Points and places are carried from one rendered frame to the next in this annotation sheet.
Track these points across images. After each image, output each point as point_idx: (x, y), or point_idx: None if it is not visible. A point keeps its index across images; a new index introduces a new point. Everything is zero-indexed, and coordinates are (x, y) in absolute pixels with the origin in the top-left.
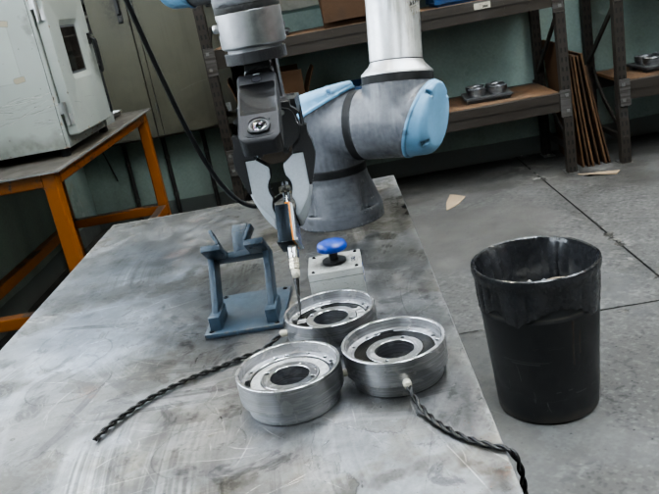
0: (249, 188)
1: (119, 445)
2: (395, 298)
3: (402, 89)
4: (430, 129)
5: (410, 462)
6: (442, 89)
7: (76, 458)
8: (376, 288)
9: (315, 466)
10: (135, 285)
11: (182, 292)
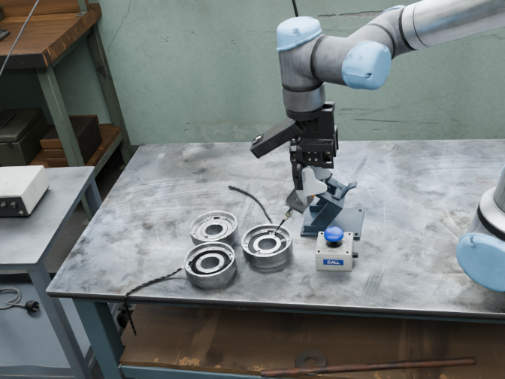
0: None
1: (221, 193)
2: (306, 282)
3: (474, 219)
4: (464, 265)
5: (143, 268)
6: (502, 256)
7: (220, 184)
8: (331, 275)
9: (163, 244)
10: (422, 171)
11: (392, 193)
